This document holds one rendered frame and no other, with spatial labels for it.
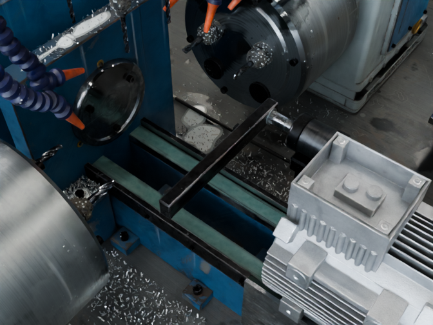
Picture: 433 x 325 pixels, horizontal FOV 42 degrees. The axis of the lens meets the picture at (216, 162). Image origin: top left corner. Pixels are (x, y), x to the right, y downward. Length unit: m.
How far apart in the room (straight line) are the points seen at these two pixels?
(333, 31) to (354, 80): 0.23
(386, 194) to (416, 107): 0.61
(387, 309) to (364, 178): 0.15
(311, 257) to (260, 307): 0.19
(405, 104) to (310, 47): 0.42
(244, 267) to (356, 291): 0.22
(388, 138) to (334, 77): 0.16
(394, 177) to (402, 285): 0.12
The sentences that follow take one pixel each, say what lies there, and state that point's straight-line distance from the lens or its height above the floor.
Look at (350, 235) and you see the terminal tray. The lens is 0.63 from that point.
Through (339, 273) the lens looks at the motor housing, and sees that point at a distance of 0.67.
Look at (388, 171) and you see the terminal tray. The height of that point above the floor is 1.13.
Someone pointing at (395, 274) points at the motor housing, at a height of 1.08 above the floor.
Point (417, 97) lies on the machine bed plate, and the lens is 1.30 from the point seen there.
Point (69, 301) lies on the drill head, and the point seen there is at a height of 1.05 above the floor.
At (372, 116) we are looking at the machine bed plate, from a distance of 1.22.
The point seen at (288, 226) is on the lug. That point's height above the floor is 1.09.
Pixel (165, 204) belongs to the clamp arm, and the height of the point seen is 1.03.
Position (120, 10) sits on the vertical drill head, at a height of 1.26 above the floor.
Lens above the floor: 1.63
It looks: 49 degrees down
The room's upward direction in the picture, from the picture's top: straight up
